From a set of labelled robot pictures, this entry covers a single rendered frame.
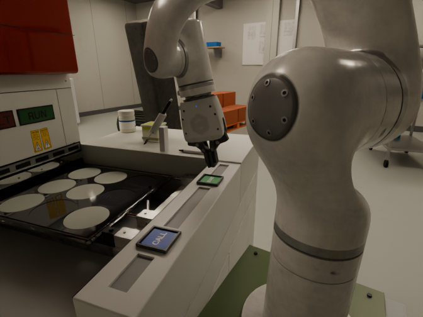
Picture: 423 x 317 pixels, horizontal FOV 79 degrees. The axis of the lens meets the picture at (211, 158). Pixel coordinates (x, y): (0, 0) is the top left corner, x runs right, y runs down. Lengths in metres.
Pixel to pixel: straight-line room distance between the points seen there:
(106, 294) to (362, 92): 0.37
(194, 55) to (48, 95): 0.57
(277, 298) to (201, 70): 0.45
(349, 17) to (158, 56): 0.33
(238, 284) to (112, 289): 0.26
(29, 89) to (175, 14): 0.59
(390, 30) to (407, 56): 0.03
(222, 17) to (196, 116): 7.11
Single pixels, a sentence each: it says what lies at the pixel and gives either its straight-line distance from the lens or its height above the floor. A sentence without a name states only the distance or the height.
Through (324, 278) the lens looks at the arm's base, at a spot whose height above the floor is 0.99.
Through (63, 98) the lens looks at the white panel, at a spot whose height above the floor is 1.14.
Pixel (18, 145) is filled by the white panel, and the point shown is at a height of 1.02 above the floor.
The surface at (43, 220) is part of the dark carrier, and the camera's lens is 0.74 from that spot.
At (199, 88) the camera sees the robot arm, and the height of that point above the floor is 1.19.
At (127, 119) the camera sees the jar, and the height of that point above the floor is 1.02.
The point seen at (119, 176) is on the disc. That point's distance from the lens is 0.91.
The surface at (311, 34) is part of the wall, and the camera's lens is 6.85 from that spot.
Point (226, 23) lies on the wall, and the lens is 7.60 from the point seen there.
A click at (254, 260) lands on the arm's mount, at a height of 0.83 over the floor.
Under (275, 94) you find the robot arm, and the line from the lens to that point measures 0.25.
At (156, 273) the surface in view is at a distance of 0.41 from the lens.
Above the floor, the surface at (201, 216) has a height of 0.96.
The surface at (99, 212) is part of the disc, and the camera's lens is 0.71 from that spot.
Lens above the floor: 1.23
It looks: 19 degrees down
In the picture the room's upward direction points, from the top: straight up
